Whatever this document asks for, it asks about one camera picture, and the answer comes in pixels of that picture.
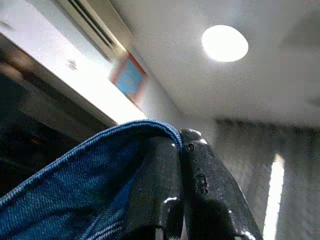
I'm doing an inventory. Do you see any blue denim garment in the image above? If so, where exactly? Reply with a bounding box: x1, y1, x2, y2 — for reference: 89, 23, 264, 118
0, 119, 185, 240

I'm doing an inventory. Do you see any red framed blue poster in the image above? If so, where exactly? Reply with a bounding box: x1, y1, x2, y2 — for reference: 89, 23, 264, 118
109, 52, 149, 111

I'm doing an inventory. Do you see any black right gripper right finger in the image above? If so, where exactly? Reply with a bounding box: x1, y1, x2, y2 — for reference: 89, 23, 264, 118
178, 128, 264, 240

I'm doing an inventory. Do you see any round ceiling lamp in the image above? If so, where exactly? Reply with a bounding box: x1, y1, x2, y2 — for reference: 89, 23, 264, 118
201, 24, 250, 63

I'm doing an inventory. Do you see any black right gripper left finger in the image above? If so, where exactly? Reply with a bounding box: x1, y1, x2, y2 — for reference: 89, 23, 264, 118
129, 136, 185, 240

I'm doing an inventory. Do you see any ceiling air vent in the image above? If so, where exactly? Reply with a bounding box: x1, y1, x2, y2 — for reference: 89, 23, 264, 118
56, 0, 126, 52

